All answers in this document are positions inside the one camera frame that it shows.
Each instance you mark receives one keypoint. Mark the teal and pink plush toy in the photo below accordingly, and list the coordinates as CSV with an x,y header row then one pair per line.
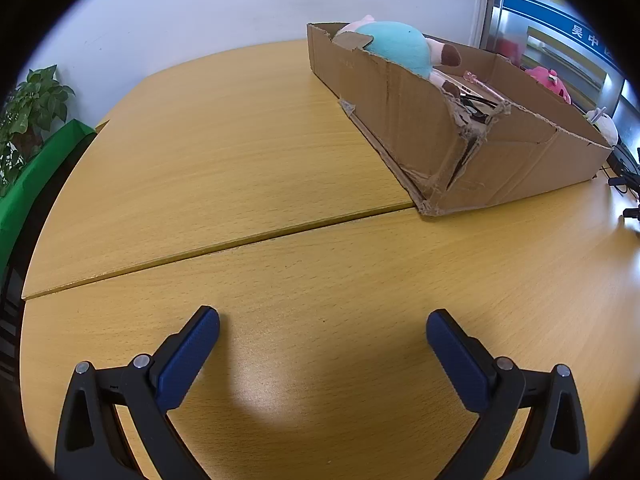
x,y
400,45

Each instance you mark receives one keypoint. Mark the black sunglasses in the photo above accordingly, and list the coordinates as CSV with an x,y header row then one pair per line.
x,y
475,105

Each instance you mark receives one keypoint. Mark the brown cardboard box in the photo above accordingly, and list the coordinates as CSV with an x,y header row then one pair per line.
x,y
400,110

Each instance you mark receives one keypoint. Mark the blue wall sign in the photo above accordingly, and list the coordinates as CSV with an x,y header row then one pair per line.
x,y
550,15

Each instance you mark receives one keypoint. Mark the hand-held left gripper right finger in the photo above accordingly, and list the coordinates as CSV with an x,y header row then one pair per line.
x,y
457,355

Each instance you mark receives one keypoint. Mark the white plush toy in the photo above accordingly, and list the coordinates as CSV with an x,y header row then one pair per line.
x,y
607,127

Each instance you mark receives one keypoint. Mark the green potted plant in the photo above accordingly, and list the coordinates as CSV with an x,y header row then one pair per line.
x,y
40,100

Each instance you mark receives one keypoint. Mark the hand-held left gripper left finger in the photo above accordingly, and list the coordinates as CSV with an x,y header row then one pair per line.
x,y
192,347

